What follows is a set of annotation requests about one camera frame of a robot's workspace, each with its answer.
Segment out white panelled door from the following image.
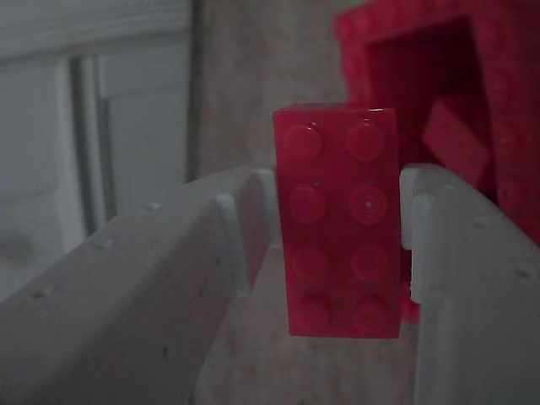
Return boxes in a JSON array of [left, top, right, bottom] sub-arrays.
[[0, 0, 202, 303]]

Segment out red hollow brick box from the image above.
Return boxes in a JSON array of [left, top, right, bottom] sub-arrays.
[[332, 0, 540, 324]]

